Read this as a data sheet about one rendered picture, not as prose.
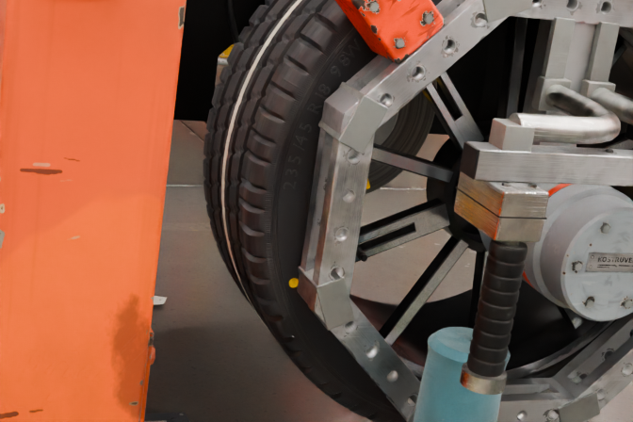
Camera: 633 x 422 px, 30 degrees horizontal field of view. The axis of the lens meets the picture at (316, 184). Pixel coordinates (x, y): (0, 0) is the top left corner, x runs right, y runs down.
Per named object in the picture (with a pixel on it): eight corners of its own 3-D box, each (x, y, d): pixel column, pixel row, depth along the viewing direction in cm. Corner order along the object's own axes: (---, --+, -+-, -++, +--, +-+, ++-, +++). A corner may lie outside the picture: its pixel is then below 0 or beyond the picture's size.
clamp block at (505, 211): (495, 212, 118) (505, 161, 117) (542, 243, 110) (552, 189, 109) (450, 211, 116) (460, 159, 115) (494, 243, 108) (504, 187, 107)
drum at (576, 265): (557, 258, 147) (579, 149, 143) (658, 329, 127) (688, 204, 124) (456, 257, 141) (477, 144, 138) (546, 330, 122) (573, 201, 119)
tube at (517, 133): (557, 111, 133) (576, 18, 130) (658, 160, 116) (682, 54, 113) (415, 103, 126) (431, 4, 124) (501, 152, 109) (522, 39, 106)
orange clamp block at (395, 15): (419, 11, 131) (375, -52, 127) (449, 24, 124) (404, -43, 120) (371, 52, 131) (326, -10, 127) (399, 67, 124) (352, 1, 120)
